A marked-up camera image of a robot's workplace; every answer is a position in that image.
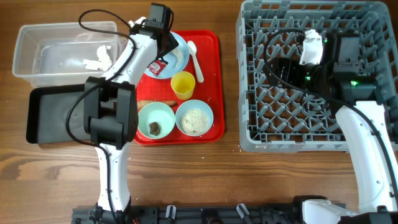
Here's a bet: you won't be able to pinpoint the red snack wrapper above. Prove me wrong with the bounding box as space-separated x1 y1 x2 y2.
148 60 167 77

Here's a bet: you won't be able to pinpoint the yellow plastic cup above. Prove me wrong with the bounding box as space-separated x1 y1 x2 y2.
170 71 196 100

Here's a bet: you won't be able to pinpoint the white tissue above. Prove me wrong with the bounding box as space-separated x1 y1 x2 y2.
83 45 113 72

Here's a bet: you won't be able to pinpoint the light blue bowl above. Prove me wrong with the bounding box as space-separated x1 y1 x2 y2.
175 100 214 137

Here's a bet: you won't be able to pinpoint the white rice grains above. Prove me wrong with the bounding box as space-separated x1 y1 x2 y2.
180 108 209 136

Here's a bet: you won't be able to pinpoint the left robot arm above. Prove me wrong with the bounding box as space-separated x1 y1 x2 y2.
83 3 178 223

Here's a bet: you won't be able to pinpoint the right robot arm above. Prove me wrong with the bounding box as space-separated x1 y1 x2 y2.
263 29 397 223

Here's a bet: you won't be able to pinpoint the grey dishwasher rack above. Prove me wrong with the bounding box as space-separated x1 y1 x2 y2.
236 1 397 152

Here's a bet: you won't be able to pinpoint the clear plastic waste bin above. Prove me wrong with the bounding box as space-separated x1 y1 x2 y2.
12 22 126 87

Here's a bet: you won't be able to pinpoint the light blue plate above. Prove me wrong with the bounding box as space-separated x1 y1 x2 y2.
144 32 190 79

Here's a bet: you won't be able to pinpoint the white plastic spoon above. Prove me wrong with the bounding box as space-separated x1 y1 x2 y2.
187 40 204 83

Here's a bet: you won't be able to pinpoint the brown carrot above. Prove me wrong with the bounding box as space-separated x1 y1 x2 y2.
137 99 178 110

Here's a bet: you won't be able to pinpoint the green bowl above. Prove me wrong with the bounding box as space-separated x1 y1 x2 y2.
138 102 175 139

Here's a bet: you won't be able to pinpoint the red serving tray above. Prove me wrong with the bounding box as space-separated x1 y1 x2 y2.
134 30 225 146

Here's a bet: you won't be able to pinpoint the dark brown food scrap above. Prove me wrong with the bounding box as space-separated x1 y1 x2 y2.
149 122 161 136

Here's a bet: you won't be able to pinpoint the black plastic tray bin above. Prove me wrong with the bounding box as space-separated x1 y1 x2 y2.
25 82 116 144

